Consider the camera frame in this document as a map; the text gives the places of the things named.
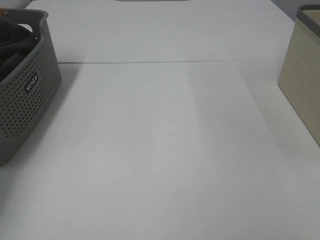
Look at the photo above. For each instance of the dark grey towel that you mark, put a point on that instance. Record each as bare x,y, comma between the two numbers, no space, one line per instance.
16,42

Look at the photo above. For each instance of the grey perforated plastic basket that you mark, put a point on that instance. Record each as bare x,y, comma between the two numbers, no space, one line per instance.
26,93

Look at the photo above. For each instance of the beige fabric storage box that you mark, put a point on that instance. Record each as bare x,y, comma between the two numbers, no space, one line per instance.
299,79

